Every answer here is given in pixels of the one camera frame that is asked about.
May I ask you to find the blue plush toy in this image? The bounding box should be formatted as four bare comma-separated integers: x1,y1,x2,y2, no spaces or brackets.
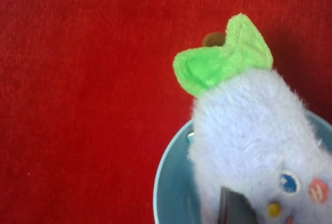
173,13,331,223

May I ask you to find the light blue bowl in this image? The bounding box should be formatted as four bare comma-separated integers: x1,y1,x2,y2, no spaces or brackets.
153,110,331,224

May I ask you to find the red tablecloth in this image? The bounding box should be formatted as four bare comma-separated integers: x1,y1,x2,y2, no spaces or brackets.
1,0,331,223

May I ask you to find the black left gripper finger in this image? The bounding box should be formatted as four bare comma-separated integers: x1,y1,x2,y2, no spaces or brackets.
219,187,257,224

